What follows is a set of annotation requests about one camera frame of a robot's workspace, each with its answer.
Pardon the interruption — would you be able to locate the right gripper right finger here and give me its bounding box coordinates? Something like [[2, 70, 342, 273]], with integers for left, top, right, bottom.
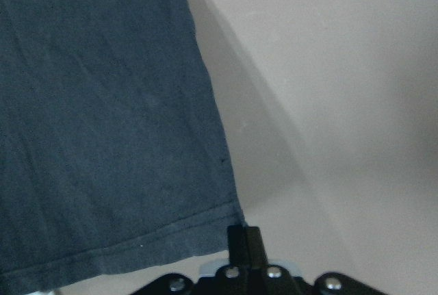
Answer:
[[245, 227, 268, 270]]

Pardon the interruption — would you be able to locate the black printed t-shirt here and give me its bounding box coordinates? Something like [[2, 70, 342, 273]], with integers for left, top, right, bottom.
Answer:
[[1, 0, 244, 294]]

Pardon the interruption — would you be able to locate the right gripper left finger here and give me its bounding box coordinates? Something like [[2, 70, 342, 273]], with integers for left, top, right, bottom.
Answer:
[[227, 225, 249, 267]]

